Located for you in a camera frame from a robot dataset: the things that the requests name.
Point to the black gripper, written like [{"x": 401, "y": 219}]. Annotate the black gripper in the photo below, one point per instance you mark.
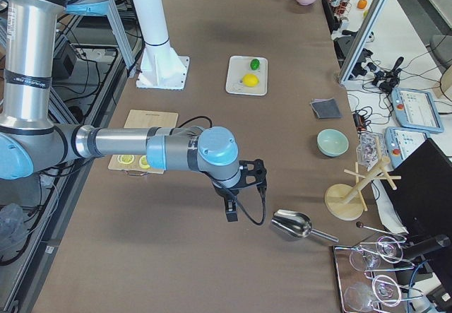
[{"x": 224, "y": 192}]

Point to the yellow lemon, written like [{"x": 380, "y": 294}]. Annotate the yellow lemon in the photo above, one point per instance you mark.
[{"x": 250, "y": 80}]

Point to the green lime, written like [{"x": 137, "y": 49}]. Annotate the green lime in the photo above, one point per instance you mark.
[{"x": 255, "y": 64}]

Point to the cream rabbit print tray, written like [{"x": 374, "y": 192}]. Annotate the cream rabbit print tray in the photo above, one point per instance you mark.
[{"x": 238, "y": 67}]

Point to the metal scoop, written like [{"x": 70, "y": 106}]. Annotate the metal scoop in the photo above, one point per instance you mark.
[{"x": 298, "y": 225}]

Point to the lemon slice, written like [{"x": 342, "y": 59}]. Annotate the lemon slice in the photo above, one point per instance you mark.
[
  {"x": 125, "y": 159},
  {"x": 143, "y": 163}
]

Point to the wooden mug tree stand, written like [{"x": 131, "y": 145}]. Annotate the wooden mug tree stand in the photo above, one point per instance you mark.
[{"x": 347, "y": 202}]

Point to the pale green bowl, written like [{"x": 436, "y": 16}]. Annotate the pale green bowl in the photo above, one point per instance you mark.
[{"x": 332, "y": 142}]

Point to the wooden cutting board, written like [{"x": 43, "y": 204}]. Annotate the wooden cutting board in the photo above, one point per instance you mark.
[{"x": 143, "y": 119}]

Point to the black ball tipped rod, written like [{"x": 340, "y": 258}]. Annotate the black ball tipped rod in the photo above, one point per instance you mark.
[{"x": 361, "y": 225}]

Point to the grey folded cloth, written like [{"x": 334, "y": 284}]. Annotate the grey folded cloth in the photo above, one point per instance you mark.
[{"x": 325, "y": 108}]

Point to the upside down wine glass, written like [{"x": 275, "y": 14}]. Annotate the upside down wine glass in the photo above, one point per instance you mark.
[{"x": 364, "y": 261}]

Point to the clear plastic container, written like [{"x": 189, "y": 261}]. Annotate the clear plastic container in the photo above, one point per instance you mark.
[{"x": 367, "y": 149}]

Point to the blue teach pendant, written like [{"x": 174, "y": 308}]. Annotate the blue teach pendant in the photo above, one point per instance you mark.
[
  {"x": 402, "y": 142},
  {"x": 415, "y": 109}
]

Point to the black monitor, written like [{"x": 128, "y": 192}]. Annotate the black monitor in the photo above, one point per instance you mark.
[{"x": 422, "y": 199}]

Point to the clear plastic bag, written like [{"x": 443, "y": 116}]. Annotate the clear plastic bag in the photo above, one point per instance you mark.
[{"x": 13, "y": 229}]

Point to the orange fruit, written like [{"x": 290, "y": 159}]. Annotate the orange fruit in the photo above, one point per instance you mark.
[{"x": 362, "y": 4}]

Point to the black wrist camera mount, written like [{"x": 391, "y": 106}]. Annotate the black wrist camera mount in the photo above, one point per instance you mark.
[{"x": 252, "y": 173}]

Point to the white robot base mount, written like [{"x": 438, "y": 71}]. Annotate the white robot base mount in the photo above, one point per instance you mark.
[{"x": 161, "y": 67}]

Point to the black wire glass rack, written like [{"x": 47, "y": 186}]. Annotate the black wire glass rack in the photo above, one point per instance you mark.
[{"x": 366, "y": 276}]

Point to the aluminium frame post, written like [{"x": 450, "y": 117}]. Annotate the aluminium frame post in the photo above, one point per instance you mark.
[{"x": 364, "y": 31}]

